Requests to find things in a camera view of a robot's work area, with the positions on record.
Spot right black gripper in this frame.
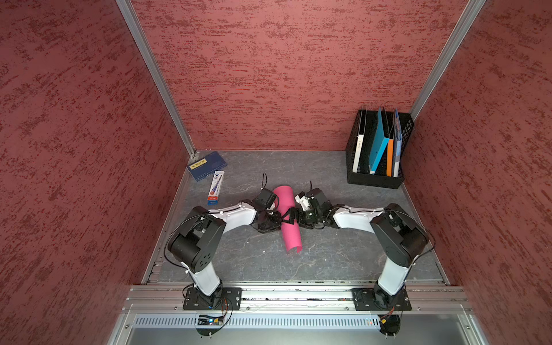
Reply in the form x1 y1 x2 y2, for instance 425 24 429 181
281 207 322 229

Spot pink rectangular paper sheet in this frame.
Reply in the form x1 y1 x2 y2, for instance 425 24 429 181
274 185 303 253

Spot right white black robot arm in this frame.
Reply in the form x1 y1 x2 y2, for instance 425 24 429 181
282 204 429 300

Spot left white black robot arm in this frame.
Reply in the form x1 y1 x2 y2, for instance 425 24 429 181
166 201 282 297

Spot black mesh file organizer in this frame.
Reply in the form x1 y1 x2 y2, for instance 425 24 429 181
345 109 414 189

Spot dark blue box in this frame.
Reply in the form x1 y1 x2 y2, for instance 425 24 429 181
187 152 227 181

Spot white book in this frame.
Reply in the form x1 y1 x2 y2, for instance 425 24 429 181
352 109 366 173

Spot teal folder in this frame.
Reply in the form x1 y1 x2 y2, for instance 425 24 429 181
369 108 391 175

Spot orange book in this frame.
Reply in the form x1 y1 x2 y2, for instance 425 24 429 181
386 139 394 177

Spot blue magazine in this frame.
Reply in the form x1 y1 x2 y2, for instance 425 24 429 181
392 109 403 178

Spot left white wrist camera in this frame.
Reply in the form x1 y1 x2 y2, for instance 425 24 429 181
252 188 278 211

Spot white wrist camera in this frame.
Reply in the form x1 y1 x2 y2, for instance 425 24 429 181
295 188 333 215
252 188 278 211

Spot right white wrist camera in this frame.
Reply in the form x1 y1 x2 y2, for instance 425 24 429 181
295 188 333 215

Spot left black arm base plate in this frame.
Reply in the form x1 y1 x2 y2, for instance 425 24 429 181
183 287 242 311

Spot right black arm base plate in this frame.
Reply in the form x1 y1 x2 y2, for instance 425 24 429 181
351 288 412 312

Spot left controller board with wires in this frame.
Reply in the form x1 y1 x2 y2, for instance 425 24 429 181
195 298 234 338

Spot controller board with wires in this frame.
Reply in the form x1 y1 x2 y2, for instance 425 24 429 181
195 298 234 338
379 308 402 337

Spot aluminium rail frame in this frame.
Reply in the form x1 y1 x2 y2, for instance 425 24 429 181
108 282 487 344

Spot right controller board with wires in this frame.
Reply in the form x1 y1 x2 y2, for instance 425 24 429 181
379 308 402 337

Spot left aluminium corner post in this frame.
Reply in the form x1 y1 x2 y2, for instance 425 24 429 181
116 0 198 161

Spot aluminium corner post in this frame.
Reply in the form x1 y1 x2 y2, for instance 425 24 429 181
410 0 486 121
116 0 198 161

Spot right aluminium corner post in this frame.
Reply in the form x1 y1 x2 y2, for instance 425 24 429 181
410 0 486 121

